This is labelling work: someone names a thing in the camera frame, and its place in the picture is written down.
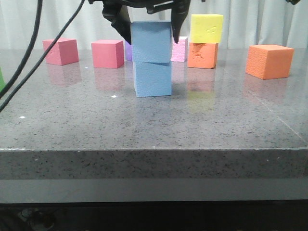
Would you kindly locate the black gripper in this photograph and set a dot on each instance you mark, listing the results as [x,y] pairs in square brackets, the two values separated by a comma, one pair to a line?
[115,11]

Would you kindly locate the yellow foam cube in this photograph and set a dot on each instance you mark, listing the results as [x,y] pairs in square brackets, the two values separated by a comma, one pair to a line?
[206,28]

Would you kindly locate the small purple foam cube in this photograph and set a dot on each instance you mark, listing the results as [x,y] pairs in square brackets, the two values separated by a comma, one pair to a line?
[128,51]

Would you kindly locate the smooth orange foam cube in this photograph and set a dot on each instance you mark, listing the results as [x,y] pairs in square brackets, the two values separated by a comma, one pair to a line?
[269,61]

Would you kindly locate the dented orange foam cube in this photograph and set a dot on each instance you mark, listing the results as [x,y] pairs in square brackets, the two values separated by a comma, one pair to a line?
[202,55]

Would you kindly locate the light blue foam cube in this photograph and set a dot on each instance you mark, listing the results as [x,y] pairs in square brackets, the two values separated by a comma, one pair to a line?
[152,79]

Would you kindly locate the light pink foam cube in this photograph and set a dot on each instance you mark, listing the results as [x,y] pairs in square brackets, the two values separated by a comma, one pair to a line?
[179,50]

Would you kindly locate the red pink foam cube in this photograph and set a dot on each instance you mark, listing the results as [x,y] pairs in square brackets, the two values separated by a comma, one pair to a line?
[107,53]

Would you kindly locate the dark red foam cube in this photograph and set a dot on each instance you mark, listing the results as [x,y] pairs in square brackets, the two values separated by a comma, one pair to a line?
[63,52]

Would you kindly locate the green foam cube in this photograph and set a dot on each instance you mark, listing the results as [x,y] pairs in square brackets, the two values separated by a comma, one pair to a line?
[2,82]

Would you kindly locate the grey pleated curtain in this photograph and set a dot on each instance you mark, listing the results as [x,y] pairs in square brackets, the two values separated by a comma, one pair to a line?
[246,22]

